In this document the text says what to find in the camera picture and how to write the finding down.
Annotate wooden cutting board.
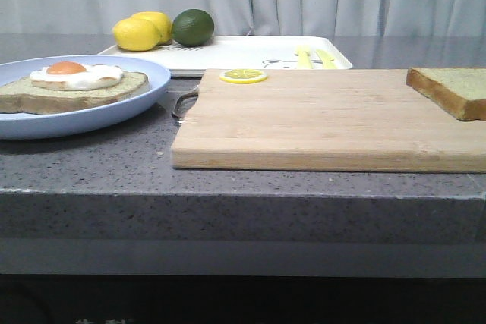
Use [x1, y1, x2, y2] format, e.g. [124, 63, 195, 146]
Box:
[171, 69, 485, 172]

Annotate front yellow lemon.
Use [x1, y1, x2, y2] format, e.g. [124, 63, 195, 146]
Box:
[112, 17, 161, 52]

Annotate rear yellow lemon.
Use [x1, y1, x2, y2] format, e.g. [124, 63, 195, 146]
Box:
[131, 11, 172, 45]

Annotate yellow plastic fork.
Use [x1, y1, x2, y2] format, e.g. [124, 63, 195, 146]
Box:
[295, 45, 313, 70]

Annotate bread slice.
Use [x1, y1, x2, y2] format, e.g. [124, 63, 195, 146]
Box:
[406, 68, 485, 121]
[1, 71, 151, 115]

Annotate green lime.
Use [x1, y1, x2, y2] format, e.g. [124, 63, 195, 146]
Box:
[172, 9, 215, 46]

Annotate metal cutting board handle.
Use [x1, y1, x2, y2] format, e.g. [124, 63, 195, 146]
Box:
[171, 87, 199, 124]

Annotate fried egg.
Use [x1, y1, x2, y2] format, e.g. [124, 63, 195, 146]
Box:
[30, 61, 124, 91]

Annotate yellow plastic knife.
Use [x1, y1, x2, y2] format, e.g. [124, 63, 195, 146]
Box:
[315, 49, 337, 69]

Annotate yellow lemon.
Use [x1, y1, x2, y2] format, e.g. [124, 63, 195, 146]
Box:
[131, 11, 172, 45]
[112, 17, 161, 52]

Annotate lemon slice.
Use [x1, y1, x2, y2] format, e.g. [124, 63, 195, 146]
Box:
[219, 68, 267, 84]

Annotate cream bear tray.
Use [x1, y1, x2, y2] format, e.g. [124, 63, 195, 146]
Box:
[102, 36, 352, 77]

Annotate light blue round plate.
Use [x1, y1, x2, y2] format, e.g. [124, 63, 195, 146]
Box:
[1, 55, 171, 140]

